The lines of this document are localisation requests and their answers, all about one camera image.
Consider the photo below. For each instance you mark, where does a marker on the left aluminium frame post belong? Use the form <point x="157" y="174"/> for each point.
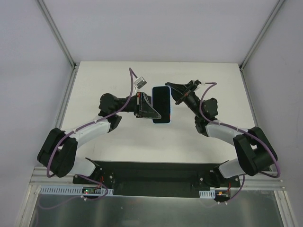
<point x="56" y="33"/>

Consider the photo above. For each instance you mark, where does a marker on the white left cable duct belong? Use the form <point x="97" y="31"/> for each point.
<point x="75" y="190"/>

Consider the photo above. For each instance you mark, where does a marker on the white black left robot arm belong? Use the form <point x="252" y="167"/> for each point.
<point x="58" y="153"/>

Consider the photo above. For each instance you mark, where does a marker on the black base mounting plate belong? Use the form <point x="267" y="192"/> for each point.
<point x="183" y="180"/>

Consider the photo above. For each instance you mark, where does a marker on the right aluminium frame post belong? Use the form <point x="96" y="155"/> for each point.
<point x="266" y="26"/>

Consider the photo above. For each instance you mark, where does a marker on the white right cable duct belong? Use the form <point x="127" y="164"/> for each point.
<point x="207" y="194"/>

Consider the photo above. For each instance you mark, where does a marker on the light blue cased phone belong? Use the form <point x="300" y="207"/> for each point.
<point x="161" y="102"/>

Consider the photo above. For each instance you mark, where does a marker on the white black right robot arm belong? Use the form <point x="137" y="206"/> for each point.
<point x="253" y="149"/>

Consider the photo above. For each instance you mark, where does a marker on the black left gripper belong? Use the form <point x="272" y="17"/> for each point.
<point x="138" y="104"/>

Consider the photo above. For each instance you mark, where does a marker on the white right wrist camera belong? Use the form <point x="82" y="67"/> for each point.
<point x="198" y="83"/>

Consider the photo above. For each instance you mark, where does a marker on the aluminium frame post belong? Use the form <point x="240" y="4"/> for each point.
<point x="266" y="26"/>
<point x="56" y="33"/>

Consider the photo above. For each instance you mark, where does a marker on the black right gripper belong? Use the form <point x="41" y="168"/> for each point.
<point x="186" y="93"/>

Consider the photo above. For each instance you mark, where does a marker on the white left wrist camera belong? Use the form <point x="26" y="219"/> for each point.
<point x="140" y="82"/>

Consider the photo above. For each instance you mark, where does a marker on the horizontal aluminium frame rail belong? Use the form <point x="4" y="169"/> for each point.
<point x="266" y="185"/>

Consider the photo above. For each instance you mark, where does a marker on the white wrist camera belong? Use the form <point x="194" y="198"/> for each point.
<point x="140" y="82"/>
<point x="198" y="83"/>

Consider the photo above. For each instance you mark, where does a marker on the white cable duct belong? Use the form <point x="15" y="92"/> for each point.
<point x="207" y="194"/>
<point x="75" y="190"/>

